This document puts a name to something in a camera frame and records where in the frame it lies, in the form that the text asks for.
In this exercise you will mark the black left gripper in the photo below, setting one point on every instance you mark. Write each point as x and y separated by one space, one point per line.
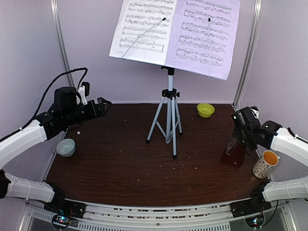
94 113

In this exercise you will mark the brown wooden metronome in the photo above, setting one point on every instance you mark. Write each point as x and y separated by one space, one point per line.
234 154

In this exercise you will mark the white perforated music stand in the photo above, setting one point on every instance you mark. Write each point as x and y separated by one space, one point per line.
171 94

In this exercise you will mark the sheet music page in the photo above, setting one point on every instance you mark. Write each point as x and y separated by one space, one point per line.
143 31

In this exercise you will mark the lavender bottom paper sheet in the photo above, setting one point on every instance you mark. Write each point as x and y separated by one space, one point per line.
203 37

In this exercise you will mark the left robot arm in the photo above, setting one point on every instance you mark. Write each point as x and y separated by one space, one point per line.
70 107

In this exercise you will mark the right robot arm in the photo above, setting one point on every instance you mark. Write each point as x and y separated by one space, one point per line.
276 139

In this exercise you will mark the patterned yellow-lined mug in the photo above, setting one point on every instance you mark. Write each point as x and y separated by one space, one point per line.
265 164

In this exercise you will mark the lime green bowl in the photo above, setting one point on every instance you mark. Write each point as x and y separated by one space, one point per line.
205 110

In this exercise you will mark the pale celadon bowl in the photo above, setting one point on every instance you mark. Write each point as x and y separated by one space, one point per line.
66 147

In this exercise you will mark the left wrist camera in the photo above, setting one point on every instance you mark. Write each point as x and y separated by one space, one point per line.
82 93

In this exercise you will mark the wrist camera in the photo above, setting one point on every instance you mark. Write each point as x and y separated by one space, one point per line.
82 93
255 111

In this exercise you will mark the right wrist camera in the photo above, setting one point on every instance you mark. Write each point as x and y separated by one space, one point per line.
255 111

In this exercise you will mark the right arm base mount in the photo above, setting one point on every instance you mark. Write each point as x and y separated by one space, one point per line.
246 207

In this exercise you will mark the aluminium front rail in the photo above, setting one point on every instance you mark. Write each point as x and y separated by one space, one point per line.
209 217

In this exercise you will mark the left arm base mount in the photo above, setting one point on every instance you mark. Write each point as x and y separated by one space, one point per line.
67 208

